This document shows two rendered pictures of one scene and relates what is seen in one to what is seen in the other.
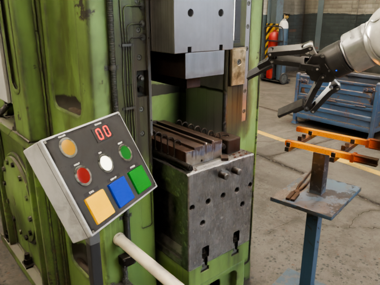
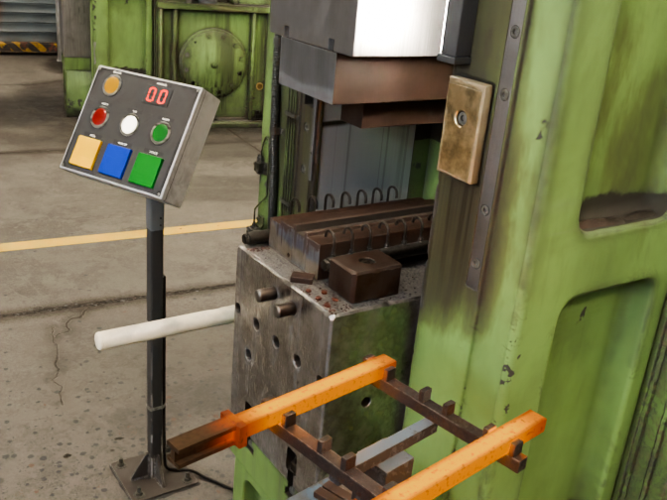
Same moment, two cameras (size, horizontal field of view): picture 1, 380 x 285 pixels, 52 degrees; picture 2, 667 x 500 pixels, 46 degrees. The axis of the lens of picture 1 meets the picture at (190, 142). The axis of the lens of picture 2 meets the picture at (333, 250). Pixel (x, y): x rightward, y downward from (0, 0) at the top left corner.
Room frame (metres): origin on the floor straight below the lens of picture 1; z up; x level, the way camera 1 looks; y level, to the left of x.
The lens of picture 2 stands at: (1.71, -1.58, 1.57)
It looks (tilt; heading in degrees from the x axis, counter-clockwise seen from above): 22 degrees down; 94
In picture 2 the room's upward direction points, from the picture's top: 5 degrees clockwise
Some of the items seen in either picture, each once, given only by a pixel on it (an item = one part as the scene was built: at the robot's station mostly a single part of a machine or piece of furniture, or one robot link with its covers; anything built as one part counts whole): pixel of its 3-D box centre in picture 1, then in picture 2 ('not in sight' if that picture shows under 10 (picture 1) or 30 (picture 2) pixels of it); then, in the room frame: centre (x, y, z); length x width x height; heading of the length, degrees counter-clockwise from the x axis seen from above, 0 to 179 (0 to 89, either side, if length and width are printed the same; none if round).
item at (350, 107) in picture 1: (346, 100); not in sight; (5.21, -2.13, 0.36); 1.20 x 0.80 x 0.72; 40
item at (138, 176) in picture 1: (138, 179); (147, 171); (1.13, 0.16, 1.01); 0.07 x 0.05 x 0.07; 155
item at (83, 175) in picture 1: (83, 175); (99, 116); (0.97, 0.29, 1.09); 0.05 x 0.03 x 0.04; 130
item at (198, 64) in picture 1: (172, 59); (392, 66); (1.68, 0.07, 1.32); 0.42 x 0.20 x 0.10; 40
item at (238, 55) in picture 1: (237, 66); (464, 129); (1.82, -0.22, 1.27); 0.09 x 0.02 x 0.17; 130
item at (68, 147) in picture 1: (68, 147); (111, 84); (0.99, 0.33, 1.16); 0.05 x 0.03 x 0.04; 130
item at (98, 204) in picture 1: (99, 206); (86, 153); (0.95, 0.25, 1.01); 0.07 x 0.05 x 0.07; 155
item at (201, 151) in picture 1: (173, 140); (373, 230); (1.68, 0.07, 0.96); 0.42 x 0.20 x 0.09; 40
